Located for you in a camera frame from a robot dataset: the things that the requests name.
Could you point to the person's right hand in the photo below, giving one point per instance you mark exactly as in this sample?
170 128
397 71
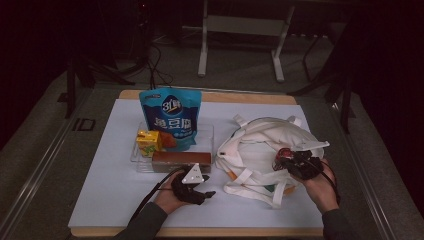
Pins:
325 193

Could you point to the metal floor rail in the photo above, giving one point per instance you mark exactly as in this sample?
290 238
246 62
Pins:
366 180
36 173

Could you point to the small red round can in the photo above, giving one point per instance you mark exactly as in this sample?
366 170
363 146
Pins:
285 154

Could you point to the white metal stand frame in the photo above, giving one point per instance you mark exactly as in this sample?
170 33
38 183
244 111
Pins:
246 25

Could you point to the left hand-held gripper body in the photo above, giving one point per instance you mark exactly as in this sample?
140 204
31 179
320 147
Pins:
188 191

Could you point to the black metal stand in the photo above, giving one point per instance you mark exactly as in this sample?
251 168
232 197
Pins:
346 103

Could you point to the blue snack pouch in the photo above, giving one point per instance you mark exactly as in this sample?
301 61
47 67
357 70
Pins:
173 113

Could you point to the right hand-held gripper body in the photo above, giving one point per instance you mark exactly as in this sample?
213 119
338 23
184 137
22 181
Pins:
305 166

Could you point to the black floor plate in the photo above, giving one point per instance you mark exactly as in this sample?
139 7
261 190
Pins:
83 124

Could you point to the person's left hand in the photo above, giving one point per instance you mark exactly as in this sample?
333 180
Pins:
166 200

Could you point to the white tote bag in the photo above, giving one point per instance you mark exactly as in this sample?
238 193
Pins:
253 156

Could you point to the clear plastic tray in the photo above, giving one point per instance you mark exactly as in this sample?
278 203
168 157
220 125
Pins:
203 140

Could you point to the brown drink carton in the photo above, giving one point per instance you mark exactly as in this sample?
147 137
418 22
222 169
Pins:
181 159

